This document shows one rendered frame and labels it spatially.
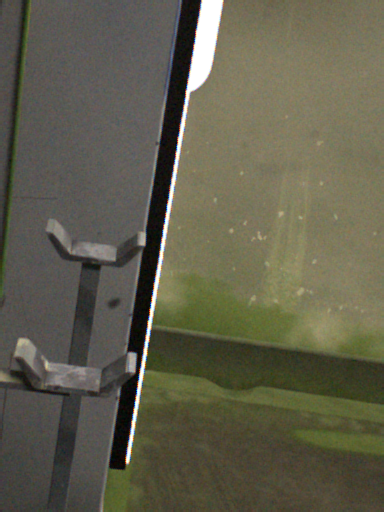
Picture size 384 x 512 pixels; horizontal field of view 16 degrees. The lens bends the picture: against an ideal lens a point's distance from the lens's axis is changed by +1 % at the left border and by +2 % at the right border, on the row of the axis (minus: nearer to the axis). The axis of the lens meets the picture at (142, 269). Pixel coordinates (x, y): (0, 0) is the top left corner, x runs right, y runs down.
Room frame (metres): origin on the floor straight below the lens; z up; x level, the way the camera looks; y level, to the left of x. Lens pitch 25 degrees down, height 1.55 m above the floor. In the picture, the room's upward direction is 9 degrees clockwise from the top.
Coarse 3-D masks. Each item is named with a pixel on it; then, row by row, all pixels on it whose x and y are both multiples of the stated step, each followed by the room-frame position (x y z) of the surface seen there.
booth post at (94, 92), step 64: (0, 0) 1.34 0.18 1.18; (64, 0) 1.34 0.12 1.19; (128, 0) 1.34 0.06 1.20; (0, 64) 1.34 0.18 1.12; (64, 64) 1.34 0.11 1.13; (128, 64) 1.34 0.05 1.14; (0, 128) 1.34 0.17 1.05; (64, 128) 1.34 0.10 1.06; (128, 128) 1.34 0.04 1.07; (0, 192) 1.34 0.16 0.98; (64, 192) 1.34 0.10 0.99; (128, 192) 1.34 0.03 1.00; (0, 256) 1.34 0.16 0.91; (0, 320) 1.34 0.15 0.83; (64, 320) 1.34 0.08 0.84; (128, 320) 1.34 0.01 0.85; (0, 448) 1.34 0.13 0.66
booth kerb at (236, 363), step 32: (160, 352) 2.63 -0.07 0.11; (192, 352) 2.63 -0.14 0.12; (224, 352) 2.63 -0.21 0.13; (256, 352) 2.64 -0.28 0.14; (288, 352) 2.64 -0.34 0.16; (320, 352) 2.64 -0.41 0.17; (224, 384) 2.63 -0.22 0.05; (256, 384) 2.64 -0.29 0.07; (288, 384) 2.64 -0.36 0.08; (320, 384) 2.64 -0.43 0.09; (352, 384) 2.64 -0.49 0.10
